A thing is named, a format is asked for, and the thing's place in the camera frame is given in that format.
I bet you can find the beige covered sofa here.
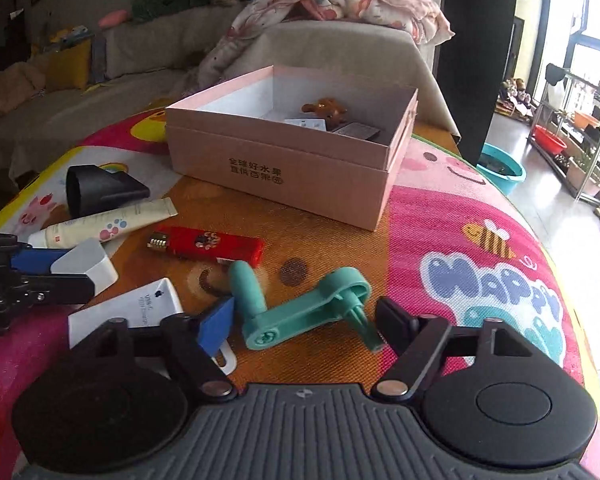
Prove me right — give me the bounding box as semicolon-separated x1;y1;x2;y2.
0;0;462;186

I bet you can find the dark packet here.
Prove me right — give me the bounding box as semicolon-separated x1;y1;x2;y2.
332;121;382;142

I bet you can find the pink plush toy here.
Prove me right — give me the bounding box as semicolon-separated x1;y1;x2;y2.
97;9;131;28

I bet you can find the pink cardboard box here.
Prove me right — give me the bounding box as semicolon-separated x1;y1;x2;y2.
165;65;420;232

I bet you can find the white cream tube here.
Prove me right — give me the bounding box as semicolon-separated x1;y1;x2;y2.
28;197;178;250

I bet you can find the colourful cartoon play mat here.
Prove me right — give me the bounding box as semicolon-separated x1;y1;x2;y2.
0;105;600;480

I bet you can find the white remote control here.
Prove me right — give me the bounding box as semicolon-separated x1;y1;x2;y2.
283;116;329;131

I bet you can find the teal plastic basin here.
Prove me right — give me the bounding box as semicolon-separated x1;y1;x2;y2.
476;142;527;196

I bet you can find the potted plant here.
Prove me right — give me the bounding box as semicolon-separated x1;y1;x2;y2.
566;152;600;191

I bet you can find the black hair dryer nozzle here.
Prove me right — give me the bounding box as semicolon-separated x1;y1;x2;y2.
66;165;151;218

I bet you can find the pile of plush toys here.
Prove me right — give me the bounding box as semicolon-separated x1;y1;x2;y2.
497;77;536;118

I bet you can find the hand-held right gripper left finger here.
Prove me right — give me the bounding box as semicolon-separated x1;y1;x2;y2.
70;296;237;401

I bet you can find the brown bear figurine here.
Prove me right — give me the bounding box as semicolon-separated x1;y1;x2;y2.
301;97;348;125

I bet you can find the yellow plush toy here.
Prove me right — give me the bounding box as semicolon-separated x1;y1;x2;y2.
47;25;95;47

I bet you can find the red lighter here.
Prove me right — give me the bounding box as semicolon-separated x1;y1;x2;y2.
147;226;266;267

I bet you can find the red plastic basin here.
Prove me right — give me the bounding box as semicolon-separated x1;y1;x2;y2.
534;126;568;156

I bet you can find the yellow cushion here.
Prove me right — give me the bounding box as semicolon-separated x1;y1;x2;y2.
45;40;93;92

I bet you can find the teal plastic crank handle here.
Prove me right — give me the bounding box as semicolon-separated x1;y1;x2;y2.
230;260;386;353

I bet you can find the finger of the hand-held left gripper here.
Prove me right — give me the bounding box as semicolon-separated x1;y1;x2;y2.
0;232;71;275
0;272;97;311

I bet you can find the white plastic scoop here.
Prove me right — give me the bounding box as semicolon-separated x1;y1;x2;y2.
50;238;118;293

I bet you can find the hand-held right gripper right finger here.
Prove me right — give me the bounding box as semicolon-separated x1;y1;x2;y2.
371;296;571;401

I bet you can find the green plush toy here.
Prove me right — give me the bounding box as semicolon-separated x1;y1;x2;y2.
130;0;208;23

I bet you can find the beige cloth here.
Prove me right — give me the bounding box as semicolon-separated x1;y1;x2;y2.
0;62;47;122

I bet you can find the white power adapter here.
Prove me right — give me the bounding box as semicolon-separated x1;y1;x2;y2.
67;277;185;350

